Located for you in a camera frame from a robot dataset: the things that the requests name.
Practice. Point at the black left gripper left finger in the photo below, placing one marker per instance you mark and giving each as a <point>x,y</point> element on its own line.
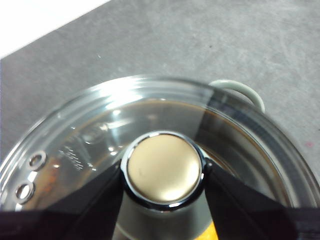
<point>62,222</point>

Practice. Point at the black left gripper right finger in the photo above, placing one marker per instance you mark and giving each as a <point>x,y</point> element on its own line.
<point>250,220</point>

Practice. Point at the yellow corn cob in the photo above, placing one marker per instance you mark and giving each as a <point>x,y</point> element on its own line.
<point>210,231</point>

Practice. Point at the glass lid with green knob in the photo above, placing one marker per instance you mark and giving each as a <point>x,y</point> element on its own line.
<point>162,167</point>

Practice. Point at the pale green electric pot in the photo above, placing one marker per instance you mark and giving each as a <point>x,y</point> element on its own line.
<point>250,92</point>

